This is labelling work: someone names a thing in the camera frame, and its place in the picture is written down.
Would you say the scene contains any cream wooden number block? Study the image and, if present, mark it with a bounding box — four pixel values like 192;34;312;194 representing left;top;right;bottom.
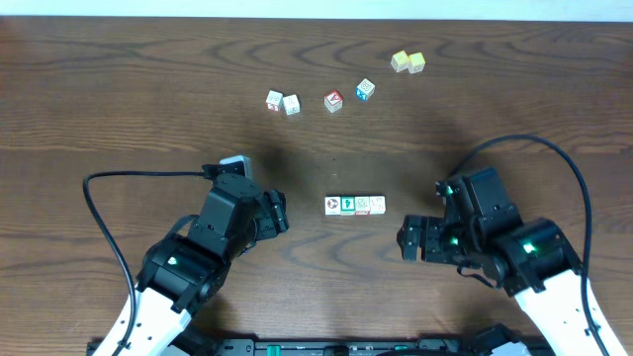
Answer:
324;197;341;216

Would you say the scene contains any plain cream wooden block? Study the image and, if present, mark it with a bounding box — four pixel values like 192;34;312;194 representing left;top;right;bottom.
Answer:
370;196;387;215

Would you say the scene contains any blue faced wooden block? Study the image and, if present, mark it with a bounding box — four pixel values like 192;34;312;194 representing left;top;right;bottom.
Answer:
354;196;371;215

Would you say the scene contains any green sided wooden block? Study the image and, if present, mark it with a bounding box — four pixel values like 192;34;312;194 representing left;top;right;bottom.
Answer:
340;196;356;216

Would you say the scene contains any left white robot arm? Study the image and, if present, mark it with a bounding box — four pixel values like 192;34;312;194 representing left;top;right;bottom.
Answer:
94;184;289;355

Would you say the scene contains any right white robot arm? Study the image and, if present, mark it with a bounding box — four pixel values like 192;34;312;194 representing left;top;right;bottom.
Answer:
397;216;626;355

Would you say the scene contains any plain wooden letter block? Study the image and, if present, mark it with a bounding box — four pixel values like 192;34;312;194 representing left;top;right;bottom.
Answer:
282;94;301;115

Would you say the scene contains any red letter A block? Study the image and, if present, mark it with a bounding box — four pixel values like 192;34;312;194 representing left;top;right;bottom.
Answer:
324;90;343;113

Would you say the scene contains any blue sided wooden block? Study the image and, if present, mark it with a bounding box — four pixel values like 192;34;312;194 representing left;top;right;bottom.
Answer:
356;78;376;101

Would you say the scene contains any right yellow wooden block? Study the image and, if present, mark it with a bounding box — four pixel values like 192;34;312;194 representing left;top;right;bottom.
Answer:
407;52;426;74

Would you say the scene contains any yellow wooden block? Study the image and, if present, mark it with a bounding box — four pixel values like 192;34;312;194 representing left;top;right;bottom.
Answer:
391;50;409;72
407;52;426;74

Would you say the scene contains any left yellow wooden block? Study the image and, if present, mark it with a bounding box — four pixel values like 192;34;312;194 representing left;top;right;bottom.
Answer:
391;50;409;72

